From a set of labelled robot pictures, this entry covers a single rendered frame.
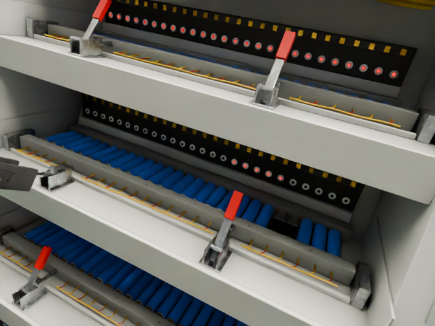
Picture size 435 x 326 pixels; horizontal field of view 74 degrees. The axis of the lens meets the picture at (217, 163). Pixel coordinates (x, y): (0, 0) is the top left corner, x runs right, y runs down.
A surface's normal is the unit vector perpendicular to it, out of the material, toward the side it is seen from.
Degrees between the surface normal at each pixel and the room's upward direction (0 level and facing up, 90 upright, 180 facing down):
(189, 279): 108
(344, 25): 90
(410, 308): 90
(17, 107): 90
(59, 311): 18
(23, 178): 90
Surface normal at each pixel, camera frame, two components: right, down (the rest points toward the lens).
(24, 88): 0.90, 0.32
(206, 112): -0.40, 0.32
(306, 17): -0.33, 0.03
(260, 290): 0.18, -0.89
